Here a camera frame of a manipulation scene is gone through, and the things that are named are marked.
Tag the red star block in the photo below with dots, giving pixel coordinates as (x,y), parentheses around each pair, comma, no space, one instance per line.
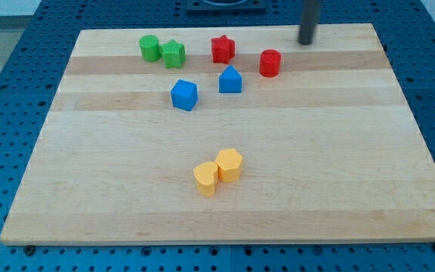
(223,49)

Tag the green star block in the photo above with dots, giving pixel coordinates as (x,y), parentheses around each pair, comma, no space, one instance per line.
(173,54)

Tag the light wooden board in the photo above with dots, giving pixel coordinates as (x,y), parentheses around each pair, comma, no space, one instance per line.
(255,139)

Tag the yellow hexagon block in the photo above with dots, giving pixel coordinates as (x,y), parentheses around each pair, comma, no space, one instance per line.
(230,163)

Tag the yellow heart block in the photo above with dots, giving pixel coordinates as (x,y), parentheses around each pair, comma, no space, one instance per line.
(206,178)

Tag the blue cube block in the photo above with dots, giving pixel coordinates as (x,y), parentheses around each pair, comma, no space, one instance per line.
(184,95)

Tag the blue pentagon house block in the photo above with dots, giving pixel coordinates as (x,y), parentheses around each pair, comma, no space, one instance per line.
(230,81)

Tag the red cylinder block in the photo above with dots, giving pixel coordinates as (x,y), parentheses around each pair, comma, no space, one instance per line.
(270,61)

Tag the green cylinder block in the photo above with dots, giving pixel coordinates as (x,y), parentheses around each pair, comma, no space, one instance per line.
(150,48)

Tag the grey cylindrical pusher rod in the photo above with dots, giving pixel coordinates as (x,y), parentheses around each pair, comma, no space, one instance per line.
(309,19)

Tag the dark robot base mount plate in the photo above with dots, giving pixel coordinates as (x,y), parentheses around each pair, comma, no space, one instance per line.
(202,6)

